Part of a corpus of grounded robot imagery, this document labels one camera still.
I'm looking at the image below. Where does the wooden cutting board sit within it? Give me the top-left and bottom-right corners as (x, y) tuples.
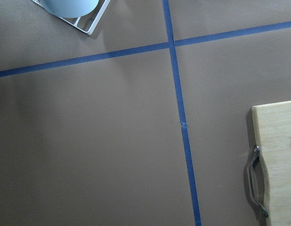
(248, 101), (291, 226)

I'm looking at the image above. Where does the white wire cup rack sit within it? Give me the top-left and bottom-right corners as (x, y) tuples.
(34, 0), (110, 36)

